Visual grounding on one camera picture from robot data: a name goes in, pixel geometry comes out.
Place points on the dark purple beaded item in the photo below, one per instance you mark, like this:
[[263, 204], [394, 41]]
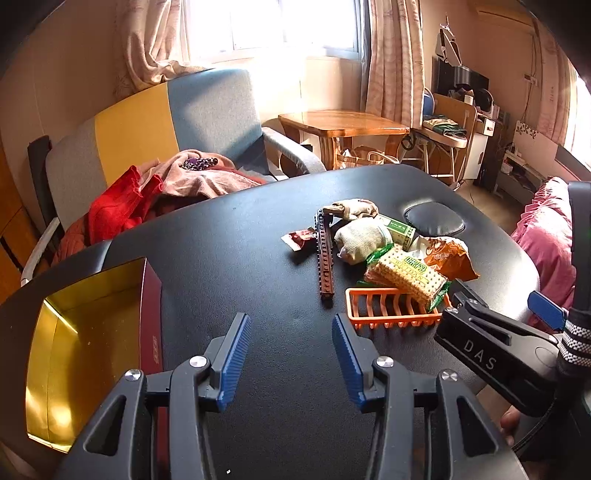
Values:
[[199, 163]]

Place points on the pink garment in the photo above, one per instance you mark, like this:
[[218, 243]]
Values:
[[203, 180]]

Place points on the rust quilted jacket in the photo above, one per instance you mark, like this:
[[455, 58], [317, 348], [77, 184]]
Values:
[[74, 237]]

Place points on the wooden side table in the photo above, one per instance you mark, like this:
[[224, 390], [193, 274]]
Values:
[[341, 122]]

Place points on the orange chip bag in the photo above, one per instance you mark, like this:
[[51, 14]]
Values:
[[450, 258]]

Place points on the window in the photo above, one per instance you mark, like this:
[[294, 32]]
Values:
[[277, 23]]

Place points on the brown sock bundle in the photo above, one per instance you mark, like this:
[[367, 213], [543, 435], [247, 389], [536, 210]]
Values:
[[353, 207]]

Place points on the green cloth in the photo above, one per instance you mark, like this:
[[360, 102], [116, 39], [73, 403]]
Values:
[[443, 127]]

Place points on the pink floral curtain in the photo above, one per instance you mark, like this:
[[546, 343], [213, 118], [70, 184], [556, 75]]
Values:
[[554, 92]]

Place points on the wooden folding chair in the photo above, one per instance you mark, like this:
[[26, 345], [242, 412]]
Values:
[[450, 108]]

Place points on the green cracker packet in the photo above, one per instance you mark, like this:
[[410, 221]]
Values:
[[406, 274]]

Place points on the person's right hand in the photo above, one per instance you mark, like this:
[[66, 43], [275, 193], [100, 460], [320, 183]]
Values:
[[510, 424]]

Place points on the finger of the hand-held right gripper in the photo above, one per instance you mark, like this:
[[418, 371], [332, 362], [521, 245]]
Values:
[[475, 307], [547, 309]]

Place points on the white sock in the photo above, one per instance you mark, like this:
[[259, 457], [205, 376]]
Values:
[[362, 240]]

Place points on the black monitor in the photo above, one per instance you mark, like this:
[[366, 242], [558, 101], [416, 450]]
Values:
[[450, 78]]

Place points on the grey yellow blue armchair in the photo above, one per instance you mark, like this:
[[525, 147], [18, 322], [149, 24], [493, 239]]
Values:
[[138, 124]]

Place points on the gold and red box container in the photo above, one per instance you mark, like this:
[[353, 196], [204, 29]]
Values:
[[83, 332]]

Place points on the small green and white box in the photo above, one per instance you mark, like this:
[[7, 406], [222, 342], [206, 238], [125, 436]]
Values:
[[399, 229]]

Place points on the blue round item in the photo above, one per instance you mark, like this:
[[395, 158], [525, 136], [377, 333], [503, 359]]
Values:
[[428, 108]]

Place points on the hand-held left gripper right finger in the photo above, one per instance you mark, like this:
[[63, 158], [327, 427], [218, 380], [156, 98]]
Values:
[[348, 364]]

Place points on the beige patterned curtain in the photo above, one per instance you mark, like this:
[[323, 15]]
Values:
[[147, 46], [397, 60]]

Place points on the black chair back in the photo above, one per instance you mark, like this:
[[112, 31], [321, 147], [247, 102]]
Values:
[[39, 161]]

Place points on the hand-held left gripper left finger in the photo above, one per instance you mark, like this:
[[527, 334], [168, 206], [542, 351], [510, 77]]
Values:
[[233, 364]]

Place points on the pink blanket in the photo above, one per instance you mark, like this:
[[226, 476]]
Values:
[[545, 230]]

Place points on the white cabinet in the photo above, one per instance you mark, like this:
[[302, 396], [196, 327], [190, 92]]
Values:
[[475, 147]]

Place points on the brown building block strip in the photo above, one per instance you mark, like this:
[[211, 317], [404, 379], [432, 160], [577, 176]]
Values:
[[324, 267]]

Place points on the red snack packet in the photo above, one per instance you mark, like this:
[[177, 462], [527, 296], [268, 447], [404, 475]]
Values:
[[302, 237]]

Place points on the white leaf print panel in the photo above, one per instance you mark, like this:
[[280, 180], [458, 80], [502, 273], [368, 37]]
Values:
[[526, 129]]

